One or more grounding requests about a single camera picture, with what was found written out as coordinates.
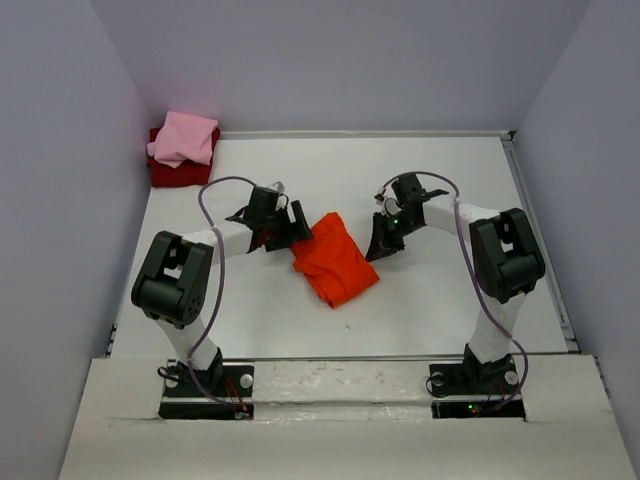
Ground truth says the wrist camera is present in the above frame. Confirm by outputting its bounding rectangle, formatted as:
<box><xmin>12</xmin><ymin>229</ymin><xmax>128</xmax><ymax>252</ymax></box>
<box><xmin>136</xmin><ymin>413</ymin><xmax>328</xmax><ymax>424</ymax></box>
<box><xmin>268</xmin><ymin>181</ymin><xmax>286</xmax><ymax>195</ymax></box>
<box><xmin>374</xmin><ymin>189</ymin><xmax>401</xmax><ymax>216</ymax></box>

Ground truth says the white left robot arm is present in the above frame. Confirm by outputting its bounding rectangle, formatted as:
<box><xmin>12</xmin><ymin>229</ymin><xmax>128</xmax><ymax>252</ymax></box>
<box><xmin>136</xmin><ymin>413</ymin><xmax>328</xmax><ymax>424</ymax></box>
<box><xmin>131</xmin><ymin>182</ymin><xmax>313</xmax><ymax>397</ymax></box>

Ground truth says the orange t shirt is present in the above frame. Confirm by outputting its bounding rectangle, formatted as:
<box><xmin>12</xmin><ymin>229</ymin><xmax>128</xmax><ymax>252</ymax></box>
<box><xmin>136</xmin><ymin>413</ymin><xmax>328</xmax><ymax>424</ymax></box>
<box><xmin>291</xmin><ymin>212</ymin><xmax>380</xmax><ymax>309</ymax></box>

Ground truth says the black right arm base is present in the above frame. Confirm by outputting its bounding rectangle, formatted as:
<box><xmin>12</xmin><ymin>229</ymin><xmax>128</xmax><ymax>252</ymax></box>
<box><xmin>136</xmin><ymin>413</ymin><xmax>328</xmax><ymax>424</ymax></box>
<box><xmin>425</xmin><ymin>363</ymin><xmax>526</xmax><ymax>420</ymax></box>

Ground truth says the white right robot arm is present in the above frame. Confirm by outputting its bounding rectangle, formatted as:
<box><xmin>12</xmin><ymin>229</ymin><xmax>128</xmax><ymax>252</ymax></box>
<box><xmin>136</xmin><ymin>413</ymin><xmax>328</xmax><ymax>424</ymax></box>
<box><xmin>365</xmin><ymin>171</ymin><xmax>546</xmax><ymax>403</ymax></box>

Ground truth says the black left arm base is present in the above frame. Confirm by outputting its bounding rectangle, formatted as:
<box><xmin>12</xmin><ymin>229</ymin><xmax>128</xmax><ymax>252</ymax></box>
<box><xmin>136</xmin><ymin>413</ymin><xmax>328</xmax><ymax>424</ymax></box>
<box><xmin>156</xmin><ymin>361</ymin><xmax>255</xmax><ymax>421</ymax></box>

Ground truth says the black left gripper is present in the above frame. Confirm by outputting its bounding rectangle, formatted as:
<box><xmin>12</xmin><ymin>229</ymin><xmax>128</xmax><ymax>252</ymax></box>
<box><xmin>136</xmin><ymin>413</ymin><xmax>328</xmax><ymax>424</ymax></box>
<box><xmin>263</xmin><ymin>202</ymin><xmax>313</xmax><ymax>253</ymax></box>

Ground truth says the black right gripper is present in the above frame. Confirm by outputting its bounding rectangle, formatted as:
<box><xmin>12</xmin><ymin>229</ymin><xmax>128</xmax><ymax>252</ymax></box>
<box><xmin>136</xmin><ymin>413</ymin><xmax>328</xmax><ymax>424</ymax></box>
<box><xmin>364</xmin><ymin>211</ymin><xmax>422</xmax><ymax>263</ymax></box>

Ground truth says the pink folded t shirt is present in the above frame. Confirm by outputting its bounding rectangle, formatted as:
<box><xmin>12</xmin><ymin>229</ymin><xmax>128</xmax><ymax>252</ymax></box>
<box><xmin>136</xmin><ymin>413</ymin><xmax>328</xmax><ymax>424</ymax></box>
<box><xmin>146</xmin><ymin>111</ymin><xmax>219</xmax><ymax>168</ymax></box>

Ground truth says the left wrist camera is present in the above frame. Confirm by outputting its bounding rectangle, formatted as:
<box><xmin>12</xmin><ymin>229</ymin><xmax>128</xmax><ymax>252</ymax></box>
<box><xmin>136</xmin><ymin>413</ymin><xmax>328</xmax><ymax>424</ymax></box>
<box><xmin>268</xmin><ymin>181</ymin><xmax>286</xmax><ymax>195</ymax></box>

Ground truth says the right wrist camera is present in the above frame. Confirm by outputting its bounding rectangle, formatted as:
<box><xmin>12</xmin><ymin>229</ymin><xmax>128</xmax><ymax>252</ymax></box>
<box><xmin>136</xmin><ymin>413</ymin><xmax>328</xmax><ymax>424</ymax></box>
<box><xmin>374</xmin><ymin>189</ymin><xmax>401</xmax><ymax>216</ymax></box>

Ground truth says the dark red folded t shirt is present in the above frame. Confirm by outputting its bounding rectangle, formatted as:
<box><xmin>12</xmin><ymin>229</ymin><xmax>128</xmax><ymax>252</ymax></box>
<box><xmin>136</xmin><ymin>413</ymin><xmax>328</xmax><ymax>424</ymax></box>
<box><xmin>146</xmin><ymin>156</ymin><xmax>214</xmax><ymax>188</ymax></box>

